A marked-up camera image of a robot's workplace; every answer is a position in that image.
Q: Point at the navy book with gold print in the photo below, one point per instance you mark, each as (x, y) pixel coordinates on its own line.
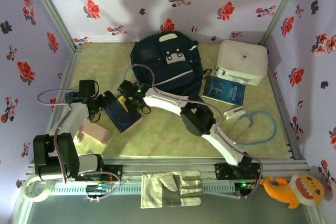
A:
(126, 119)

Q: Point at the pink rectangular box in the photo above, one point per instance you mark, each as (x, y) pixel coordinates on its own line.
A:
(97, 132)

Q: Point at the blue book with yellow label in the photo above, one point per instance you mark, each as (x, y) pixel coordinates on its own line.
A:
(72, 98)

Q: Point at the navy blue backpack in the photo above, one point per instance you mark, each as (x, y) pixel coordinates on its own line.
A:
(168, 61)

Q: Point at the blue Little Prince book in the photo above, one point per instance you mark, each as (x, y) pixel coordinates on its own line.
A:
(224, 90)

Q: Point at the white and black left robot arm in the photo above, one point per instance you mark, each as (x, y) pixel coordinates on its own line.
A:
(72, 119)

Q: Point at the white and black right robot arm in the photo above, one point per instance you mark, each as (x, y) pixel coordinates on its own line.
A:
(168, 100)

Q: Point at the green marbled table mat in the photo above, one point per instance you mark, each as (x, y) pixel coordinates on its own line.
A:
(162, 140)

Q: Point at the small control board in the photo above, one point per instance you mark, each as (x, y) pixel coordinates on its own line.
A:
(98, 190)
(245, 187)

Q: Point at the grey and cream work glove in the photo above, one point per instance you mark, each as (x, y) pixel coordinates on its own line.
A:
(168, 190)

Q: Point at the clear tape roll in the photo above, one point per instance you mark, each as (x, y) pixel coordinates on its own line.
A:
(46, 186)

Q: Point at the white zippered case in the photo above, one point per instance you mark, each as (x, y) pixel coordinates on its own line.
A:
(242, 61)

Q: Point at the blue stethoscope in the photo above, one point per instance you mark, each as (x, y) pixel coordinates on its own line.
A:
(274, 127)

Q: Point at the orange shark plush toy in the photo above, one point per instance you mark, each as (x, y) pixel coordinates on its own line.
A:
(288, 191)

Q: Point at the aluminium side rail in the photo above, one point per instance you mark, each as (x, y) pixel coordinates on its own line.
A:
(282, 103)
(68, 72)

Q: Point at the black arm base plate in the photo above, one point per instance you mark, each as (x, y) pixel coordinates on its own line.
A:
(115, 172)
(223, 171)

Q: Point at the long aluminium frame rail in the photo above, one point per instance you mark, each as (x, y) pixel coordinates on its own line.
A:
(168, 165)

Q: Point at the aluminium corner post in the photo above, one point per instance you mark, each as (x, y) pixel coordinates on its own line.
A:
(280, 11)
(52, 11)

